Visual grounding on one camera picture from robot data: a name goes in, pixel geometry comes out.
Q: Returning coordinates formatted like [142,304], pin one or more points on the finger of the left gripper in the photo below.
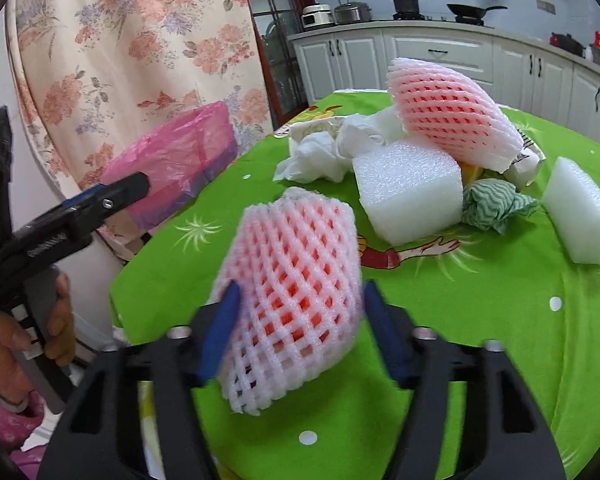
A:
[102,201]

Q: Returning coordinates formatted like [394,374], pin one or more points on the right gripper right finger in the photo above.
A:
[385,323]

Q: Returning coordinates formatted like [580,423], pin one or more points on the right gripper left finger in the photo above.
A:
[216,336]

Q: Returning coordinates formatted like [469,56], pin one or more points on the pink foam fruit net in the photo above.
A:
[297,265]
[450,110]

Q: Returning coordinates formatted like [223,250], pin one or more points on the white foam cube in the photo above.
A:
[409,190]

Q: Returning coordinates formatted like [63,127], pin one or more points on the green wavy cloth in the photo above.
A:
[489,204]

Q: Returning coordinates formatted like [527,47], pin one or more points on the yellow sponge with hole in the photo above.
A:
[469,173]

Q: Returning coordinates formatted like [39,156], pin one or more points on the white tissue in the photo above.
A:
[314,157]
[360,134]

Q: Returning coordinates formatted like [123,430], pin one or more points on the white foam block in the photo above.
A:
[572,200]

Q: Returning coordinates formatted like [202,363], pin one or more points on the printed paper cup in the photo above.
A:
[526,166]

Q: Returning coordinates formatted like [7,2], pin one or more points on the pink sleeve forearm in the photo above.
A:
[17,423]

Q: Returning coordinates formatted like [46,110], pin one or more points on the pink lined trash bin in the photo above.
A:
[179,158]

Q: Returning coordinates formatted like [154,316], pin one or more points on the person's left hand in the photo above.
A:
[60,347]

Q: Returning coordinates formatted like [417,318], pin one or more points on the floral curtain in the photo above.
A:
[93,76]

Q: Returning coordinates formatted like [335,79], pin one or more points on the green cartoon tablecloth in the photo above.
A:
[519,287]

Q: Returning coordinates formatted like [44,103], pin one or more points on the glass wooden door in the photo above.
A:
[275,21]

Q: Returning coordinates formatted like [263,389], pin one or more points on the white lower cabinets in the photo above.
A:
[523,73]

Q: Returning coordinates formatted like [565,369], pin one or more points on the white rice cooker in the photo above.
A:
[317,16]

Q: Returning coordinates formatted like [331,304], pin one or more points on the steel pressure cooker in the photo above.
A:
[352,13]

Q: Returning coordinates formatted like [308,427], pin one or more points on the black frying pan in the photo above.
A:
[471,15]

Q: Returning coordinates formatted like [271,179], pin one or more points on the black stock pot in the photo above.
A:
[406,10]

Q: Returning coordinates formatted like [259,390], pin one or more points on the black casserole pot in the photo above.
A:
[567,43]

